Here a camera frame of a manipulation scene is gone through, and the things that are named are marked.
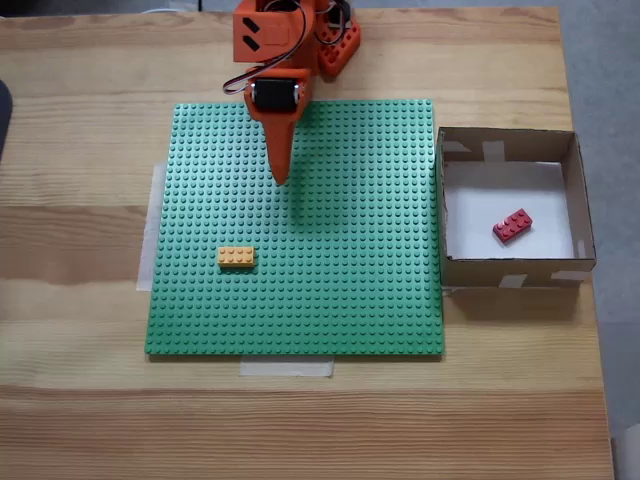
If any red lego block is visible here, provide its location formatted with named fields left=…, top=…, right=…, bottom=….
left=492, top=207, right=535, bottom=246

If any yellow lego block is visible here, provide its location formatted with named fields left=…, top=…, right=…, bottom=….
left=217, top=246, right=259, bottom=271

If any green lego baseplate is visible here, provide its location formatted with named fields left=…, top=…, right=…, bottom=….
left=144, top=98, right=447, bottom=360

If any white paper box lining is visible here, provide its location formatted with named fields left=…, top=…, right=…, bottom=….
left=443, top=160, right=576, bottom=261

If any cardboard box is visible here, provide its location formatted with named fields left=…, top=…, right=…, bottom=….
left=435, top=126, right=598, bottom=290

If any translucent tape strip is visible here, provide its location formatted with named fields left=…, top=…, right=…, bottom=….
left=239, top=357, right=335, bottom=378
left=136, top=162, right=169, bottom=293

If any black rounded object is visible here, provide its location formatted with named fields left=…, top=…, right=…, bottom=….
left=0, top=79, right=15, bottom=164

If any black servo cable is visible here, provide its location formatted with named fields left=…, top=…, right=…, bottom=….
left=221, top=0, right=307, bottom=95

